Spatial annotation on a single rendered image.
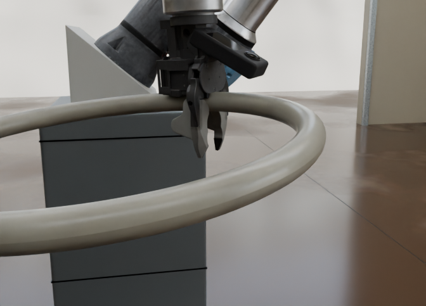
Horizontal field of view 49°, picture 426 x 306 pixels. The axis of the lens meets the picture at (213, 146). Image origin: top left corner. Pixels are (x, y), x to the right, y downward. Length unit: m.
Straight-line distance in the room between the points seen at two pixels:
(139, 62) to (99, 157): 0.27
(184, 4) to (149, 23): 0.58
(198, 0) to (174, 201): 0.41
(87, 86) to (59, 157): 0.19
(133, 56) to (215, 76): 0.55
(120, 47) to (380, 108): 5.00
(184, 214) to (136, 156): 0.85
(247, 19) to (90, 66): 0.40
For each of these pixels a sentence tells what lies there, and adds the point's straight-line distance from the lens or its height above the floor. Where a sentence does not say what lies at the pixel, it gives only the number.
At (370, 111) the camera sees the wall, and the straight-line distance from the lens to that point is 5.96.
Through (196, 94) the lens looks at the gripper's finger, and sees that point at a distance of 0.68.
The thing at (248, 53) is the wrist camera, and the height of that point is 1.01.
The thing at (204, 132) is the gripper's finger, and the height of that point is 0.89.
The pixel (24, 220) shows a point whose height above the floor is 0.91.
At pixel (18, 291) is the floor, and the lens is 2.19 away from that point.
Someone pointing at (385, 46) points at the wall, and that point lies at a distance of 5.97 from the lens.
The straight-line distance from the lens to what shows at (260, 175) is 0.36.
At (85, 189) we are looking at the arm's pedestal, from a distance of 1.19.
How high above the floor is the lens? 1.03
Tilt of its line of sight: 13 degrees down
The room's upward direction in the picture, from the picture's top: straight up
